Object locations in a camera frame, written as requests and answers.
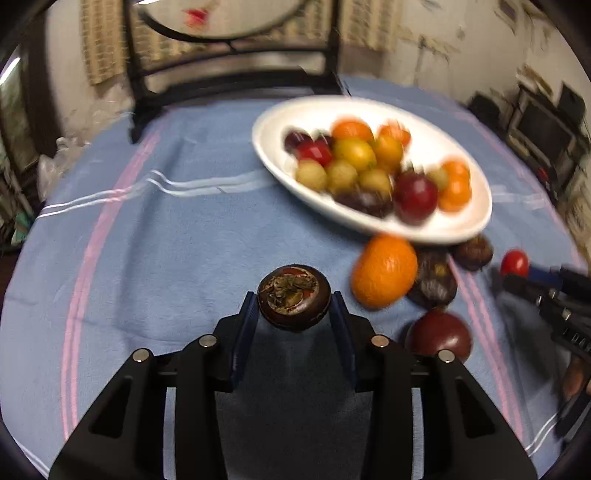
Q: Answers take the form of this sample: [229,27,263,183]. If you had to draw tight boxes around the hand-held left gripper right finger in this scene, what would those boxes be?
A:
[329,291,539,480]

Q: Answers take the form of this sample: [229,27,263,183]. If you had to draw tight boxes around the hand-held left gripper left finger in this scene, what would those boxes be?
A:
[48,291,259,480]

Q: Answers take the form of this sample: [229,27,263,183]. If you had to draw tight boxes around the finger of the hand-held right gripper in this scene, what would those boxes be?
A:
[501,275,557,308]
[529,264,591,296]

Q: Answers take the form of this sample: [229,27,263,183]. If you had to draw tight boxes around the small red cherry tomato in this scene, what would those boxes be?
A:
[501,249,530,278]

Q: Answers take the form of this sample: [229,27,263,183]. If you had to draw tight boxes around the yellow kumquat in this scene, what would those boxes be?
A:
[373,135,405,174]
[358,168,393,197]
[333,138,378,172]

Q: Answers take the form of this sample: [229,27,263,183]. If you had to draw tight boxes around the white oval plate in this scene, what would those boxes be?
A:
[252,95,494,245]

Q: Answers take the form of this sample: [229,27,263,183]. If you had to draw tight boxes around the person's right hand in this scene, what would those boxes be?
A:
[563,357,586,398]

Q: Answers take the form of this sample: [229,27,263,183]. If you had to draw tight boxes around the cardboard box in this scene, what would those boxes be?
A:
[561,189,591,236]

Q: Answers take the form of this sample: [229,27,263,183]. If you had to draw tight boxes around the large orange mandarin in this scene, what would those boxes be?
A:
[351,234,419,309]

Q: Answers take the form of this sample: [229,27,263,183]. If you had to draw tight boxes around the large dark red plum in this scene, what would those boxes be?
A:
[405,309,474,363]

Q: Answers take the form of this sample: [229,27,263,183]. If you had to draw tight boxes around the orange kumquat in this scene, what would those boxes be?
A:
[437,180,473,213]
[331,119,375,144]
[379,123,412,146]
[441,159,472,185]

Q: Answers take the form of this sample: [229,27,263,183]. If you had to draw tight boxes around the blue striped tablecloth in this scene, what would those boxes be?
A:
[0,76,587,480]

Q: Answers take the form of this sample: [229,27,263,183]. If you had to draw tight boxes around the yellow-green round fruit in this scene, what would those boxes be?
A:
[427,167,451,193]

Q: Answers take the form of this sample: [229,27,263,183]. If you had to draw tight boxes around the dark red tomato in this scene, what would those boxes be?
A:
[393,173,439,226]

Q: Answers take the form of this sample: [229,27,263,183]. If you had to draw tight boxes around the black computer monitor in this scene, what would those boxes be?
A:
[508,99,578,160]

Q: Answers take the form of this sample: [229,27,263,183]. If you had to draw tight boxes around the black speaker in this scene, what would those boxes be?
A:
[558,82,586,123]

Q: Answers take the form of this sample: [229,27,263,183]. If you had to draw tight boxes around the black bag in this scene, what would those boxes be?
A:
[466,91,504,123]

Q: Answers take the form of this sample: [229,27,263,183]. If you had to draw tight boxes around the dark wooden round screen stand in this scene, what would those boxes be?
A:
[124,0,352,145]

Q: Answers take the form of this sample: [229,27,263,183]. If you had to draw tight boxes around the clear plastic bags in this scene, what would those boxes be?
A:
[37,99,134,195]

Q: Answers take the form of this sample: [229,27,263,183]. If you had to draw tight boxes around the dark framed painting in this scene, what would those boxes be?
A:
[0,46,47,185]

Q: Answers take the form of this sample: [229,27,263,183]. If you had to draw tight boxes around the beige woven window blind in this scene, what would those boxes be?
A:
[81,0,400,86]

